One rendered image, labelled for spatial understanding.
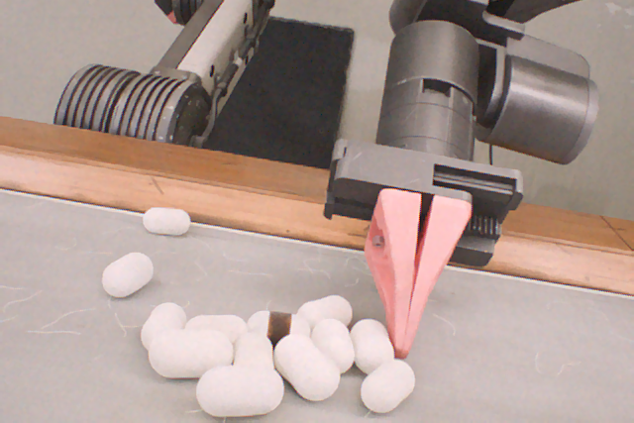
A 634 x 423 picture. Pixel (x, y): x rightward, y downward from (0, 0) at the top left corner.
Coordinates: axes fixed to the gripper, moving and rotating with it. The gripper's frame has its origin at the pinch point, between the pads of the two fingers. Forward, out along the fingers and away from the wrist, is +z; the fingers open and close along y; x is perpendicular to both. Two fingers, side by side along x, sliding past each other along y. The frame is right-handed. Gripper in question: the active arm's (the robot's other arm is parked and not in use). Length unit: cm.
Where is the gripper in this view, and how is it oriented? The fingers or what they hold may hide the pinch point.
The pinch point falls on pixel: (402, 338)
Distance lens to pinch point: 37.7
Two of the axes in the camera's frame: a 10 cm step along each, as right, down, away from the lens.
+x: -0.7, 5.3, 8.4
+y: 9.8, 1.8, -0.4
